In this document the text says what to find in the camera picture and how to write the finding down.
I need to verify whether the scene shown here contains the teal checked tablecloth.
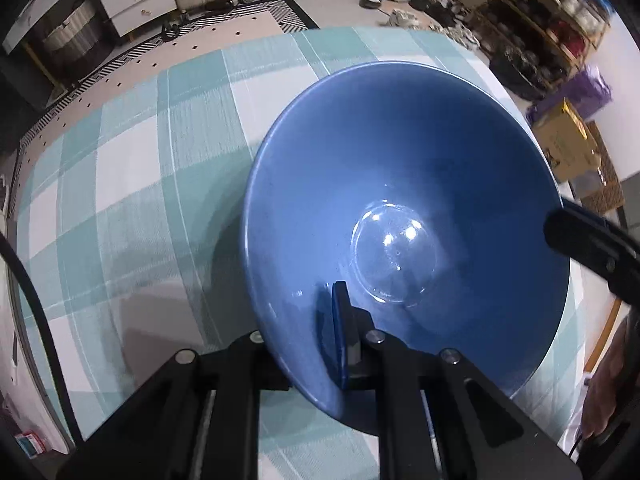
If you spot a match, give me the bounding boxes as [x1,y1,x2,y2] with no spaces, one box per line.
[15,27,596,480]

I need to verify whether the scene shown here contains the purple bag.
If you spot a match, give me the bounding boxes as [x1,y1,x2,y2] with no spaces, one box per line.
[527,65,613,126]

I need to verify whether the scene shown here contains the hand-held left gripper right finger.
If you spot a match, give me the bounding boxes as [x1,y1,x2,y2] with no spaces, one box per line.
[320,281,583,480]

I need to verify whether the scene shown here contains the person's right hand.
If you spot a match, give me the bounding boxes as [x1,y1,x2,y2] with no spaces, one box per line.
[582,317,640,438]

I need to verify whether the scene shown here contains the grey white laundry basket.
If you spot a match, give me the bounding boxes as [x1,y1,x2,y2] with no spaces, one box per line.
[40,0,108,68]

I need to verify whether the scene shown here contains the metal shoe rack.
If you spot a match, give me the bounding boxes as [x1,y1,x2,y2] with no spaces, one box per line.
[482,0,613,101]

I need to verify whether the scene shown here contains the black cable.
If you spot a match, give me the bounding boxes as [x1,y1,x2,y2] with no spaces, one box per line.
[0,235,83,443]

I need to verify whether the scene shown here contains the yellow cardboard box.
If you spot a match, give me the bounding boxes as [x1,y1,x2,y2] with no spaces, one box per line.
[532,100,603,183]

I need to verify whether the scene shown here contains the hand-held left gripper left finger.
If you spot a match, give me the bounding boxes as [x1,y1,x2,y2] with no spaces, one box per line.
[55,330,291,480]

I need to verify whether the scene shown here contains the blue bowl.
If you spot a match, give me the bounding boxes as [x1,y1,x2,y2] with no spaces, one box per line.
[244,60,571,436]

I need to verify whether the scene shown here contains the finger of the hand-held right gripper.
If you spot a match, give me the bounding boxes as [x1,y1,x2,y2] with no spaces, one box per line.
[543,199,640,306]

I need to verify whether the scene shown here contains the small red box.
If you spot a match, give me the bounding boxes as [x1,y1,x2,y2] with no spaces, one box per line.
[15,430,48,461]

